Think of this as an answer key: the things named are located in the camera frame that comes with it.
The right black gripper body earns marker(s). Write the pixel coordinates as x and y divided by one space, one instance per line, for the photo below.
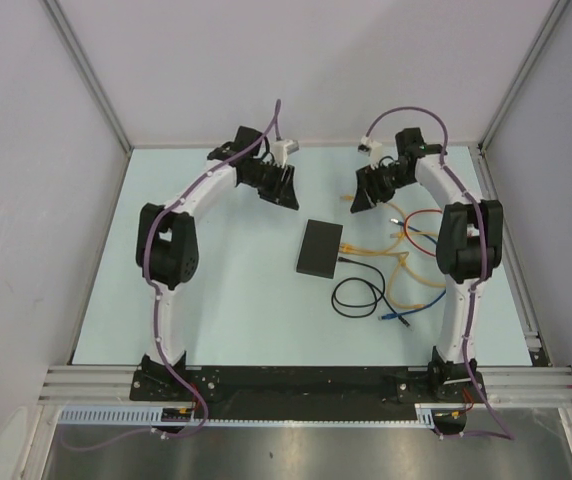
401 179

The aluminium frame rail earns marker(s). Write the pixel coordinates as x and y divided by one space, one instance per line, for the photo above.
520 293
518 387

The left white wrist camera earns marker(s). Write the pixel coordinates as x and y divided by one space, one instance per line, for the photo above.
282 149

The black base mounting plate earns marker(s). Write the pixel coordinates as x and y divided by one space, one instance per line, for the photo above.
308 394

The aluminium corner post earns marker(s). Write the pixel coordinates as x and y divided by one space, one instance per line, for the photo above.
526 67
81 61

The aluminium right frame rail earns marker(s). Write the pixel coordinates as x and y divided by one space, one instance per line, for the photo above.
520 293

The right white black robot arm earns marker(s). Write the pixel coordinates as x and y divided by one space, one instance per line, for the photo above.
469 247

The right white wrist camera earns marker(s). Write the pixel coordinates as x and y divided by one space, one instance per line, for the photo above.
373 149

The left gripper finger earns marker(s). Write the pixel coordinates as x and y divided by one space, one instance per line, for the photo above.
286 190
268 187

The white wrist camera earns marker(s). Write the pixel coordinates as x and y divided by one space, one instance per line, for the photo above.
373 149
282 149

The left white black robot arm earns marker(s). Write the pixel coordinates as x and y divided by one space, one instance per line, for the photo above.
167 246

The black network switch box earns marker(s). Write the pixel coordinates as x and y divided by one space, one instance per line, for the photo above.
319 249

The grey slotted cable duct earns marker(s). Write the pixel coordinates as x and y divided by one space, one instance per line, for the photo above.
145 416

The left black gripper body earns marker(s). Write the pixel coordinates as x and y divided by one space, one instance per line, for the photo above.
254 178

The aluminium right corner post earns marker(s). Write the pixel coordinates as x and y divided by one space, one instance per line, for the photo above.
526 67

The aluminium front frame rail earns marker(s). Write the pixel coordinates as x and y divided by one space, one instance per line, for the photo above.
518 387

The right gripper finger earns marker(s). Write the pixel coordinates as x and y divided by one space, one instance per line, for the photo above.
361 201
381 187

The aluminium left corner post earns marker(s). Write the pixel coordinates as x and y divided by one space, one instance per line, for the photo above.
81 61

